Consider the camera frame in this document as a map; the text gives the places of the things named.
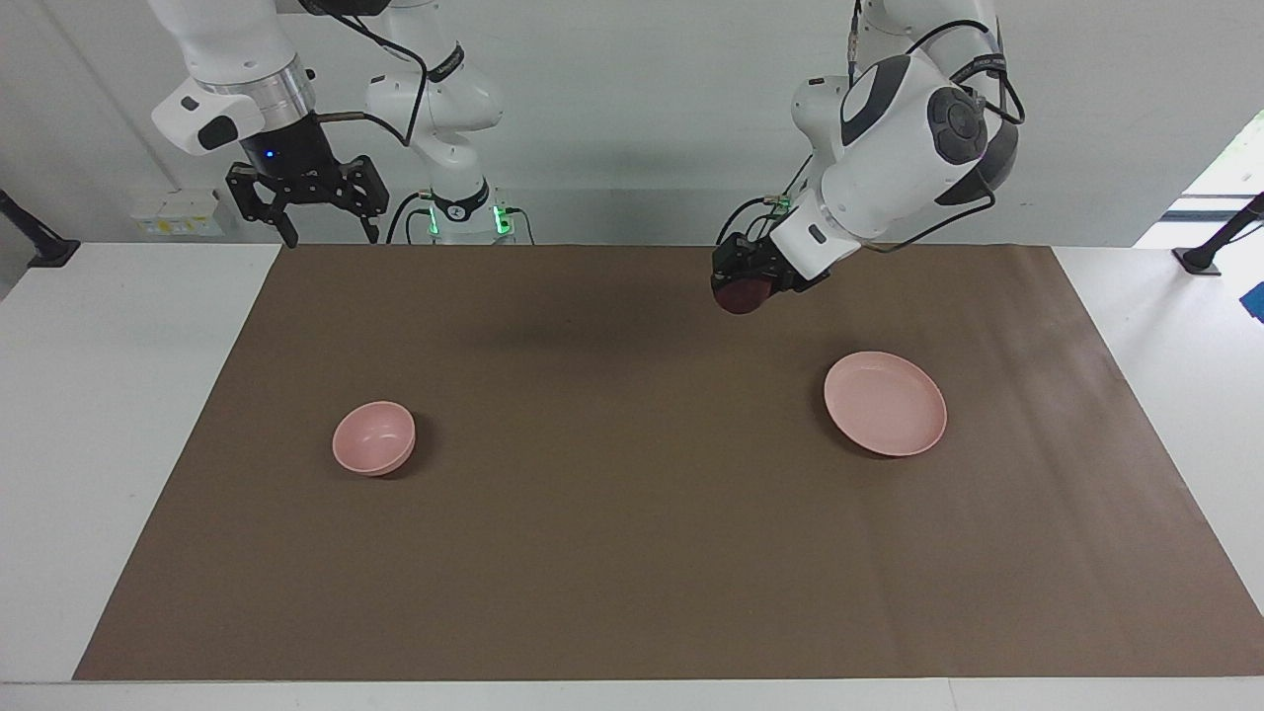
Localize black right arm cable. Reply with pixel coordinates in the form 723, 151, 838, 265
296, 0, 467, 149

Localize black stand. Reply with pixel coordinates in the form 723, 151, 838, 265
0, 188, 81, 270
1172, 192, 1264, 277

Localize brown table mat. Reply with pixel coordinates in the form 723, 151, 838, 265
74, 244, 1264, 682

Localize pink bowl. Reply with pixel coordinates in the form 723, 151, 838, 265
332, 400, 418, 478

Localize red apple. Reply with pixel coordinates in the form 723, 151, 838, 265
714, 277, 775, 316

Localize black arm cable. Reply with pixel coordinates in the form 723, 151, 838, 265
296, 0, 467, 149
716, 0, 1028, 254

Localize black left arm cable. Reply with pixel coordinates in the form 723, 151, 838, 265
716, 0, 1028, 254

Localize pink plate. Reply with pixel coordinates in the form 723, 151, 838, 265
824, 351, 949, 458

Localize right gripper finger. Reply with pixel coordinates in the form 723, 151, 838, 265
225, 163, 300, 249
331, 155, 390, 246

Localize white wall power strip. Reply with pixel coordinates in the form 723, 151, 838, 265
130, 189, 221, 239

